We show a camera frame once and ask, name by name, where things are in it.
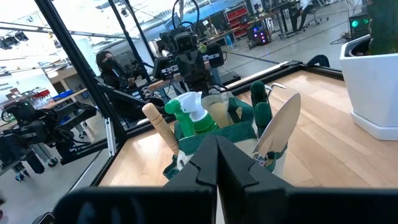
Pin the black metal table frame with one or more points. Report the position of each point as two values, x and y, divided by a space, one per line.
264 73

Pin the black angled rig strut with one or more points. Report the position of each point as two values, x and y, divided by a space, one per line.
77 62

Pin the black box green light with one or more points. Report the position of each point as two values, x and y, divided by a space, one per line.
359 25

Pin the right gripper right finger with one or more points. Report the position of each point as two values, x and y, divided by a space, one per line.
239 174

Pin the green spray bottle white nozzle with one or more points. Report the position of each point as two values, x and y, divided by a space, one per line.
199 115

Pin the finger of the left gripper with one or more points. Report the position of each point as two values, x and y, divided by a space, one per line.
203 76
186 71

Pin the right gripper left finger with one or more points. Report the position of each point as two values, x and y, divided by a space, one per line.
202 168

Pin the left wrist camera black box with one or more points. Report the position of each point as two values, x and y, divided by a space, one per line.
185 42

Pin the white hexagonal plant pot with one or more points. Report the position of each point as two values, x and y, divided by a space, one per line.
373 87

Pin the black background robot station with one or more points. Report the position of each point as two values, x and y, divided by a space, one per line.
37 127

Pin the tall green cactus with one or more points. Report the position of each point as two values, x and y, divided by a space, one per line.
384 25

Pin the computer tower purple lights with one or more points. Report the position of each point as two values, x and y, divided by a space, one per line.
258 35

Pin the red drawer shelf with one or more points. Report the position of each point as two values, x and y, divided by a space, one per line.
237 18

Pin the person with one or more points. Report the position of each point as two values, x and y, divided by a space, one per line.
112 70
303 7

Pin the cream canvas gardening bag green trim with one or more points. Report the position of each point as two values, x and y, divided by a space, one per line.
230 133

